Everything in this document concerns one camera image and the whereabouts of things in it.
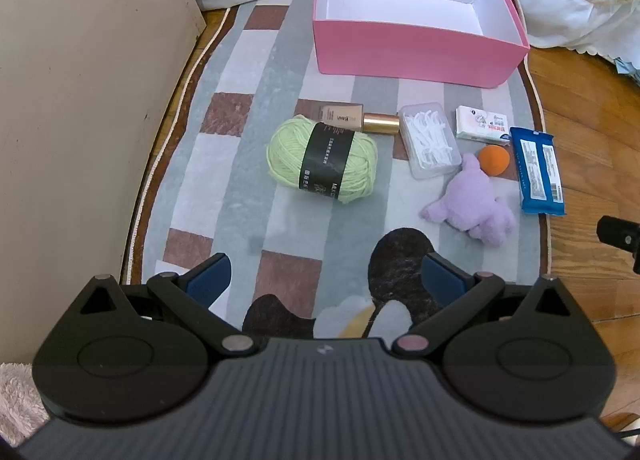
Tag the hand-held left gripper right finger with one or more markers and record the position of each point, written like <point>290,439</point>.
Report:
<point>442,276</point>

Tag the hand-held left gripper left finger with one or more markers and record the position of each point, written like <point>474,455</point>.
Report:
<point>210,276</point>

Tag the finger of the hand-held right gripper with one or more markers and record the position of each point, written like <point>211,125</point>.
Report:
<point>617,232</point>

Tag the purple plush toy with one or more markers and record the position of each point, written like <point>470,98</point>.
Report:
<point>480,200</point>

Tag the orange makeup sponge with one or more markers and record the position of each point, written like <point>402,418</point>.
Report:
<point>495,158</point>

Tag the clear floss pick box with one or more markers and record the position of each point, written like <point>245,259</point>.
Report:
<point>430,139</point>

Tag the light green yarn ball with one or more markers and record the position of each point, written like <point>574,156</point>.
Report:
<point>287,152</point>

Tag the white tissue pack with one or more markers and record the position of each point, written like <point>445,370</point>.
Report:
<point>482,123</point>

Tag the beige foundation bottle gold cap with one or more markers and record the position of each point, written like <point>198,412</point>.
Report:
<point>345,117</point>

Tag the pink cardboard box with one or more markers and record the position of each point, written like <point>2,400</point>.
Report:
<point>400,57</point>

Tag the blue paper scrap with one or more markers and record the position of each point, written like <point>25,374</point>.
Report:
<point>627,64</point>

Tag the checked grey brown rug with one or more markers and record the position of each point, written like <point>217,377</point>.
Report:
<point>250,89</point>

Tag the fluffy pale pink mat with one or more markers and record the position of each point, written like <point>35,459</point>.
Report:
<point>17,400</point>

